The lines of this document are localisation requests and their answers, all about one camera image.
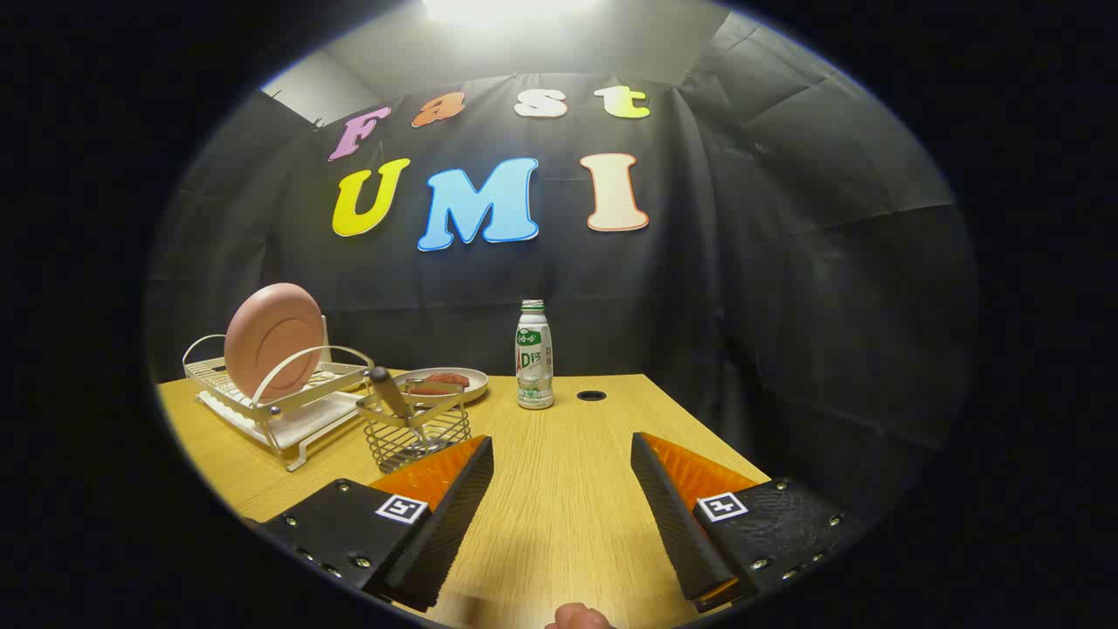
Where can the pink plate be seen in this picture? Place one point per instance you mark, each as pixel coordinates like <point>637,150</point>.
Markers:
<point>271,341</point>

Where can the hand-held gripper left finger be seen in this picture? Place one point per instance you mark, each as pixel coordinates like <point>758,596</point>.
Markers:
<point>450,524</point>

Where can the red meat piece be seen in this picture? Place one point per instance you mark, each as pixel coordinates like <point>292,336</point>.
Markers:
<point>444,380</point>

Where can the ceiling light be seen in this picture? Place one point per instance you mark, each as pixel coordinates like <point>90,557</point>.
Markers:
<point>507,7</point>

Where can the white ribbed drip tray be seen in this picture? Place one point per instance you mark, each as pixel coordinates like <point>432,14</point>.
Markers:
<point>297,424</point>

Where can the white green-label drink bottle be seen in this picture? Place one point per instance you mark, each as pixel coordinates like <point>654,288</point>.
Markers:
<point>534,367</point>

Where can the black backdrop cloth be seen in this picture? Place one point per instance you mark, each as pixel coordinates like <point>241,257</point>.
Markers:
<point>742,306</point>

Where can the beige plate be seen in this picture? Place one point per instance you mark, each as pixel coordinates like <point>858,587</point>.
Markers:
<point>476,384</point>

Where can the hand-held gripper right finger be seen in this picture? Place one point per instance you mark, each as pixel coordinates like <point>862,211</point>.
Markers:
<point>677,524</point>

